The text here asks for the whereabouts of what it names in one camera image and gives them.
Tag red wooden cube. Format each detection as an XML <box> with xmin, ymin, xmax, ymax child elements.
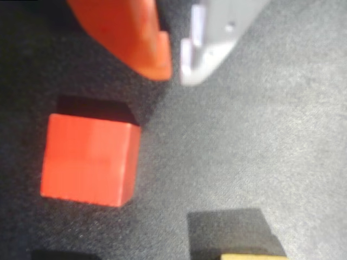
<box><xmin>40</xmin><ymin>113</ymin><xmax>142</xmax><ymax>208</ymax></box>

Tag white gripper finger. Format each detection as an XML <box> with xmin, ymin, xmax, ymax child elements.
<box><xmin>179</xmin><ymin>0</ymin><xmax>272</xmax><ymax>87</ymax></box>

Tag yellow wooden cube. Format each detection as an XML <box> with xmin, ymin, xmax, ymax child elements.
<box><xmin>220</xmin><ymin>253</ymin><xmax>288</xmax><ymax>260</ymax></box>

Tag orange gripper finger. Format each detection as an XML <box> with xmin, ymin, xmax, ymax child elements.
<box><xmin>66</xmin><ymin>0</ymin><xmax>174</xmax><ymax>81</ymax></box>

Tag black table mat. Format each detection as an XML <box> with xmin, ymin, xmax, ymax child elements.
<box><xmin>0</xmin><ymin>0</ymin><xmax>347</xmax><ymax>260</ymax></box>

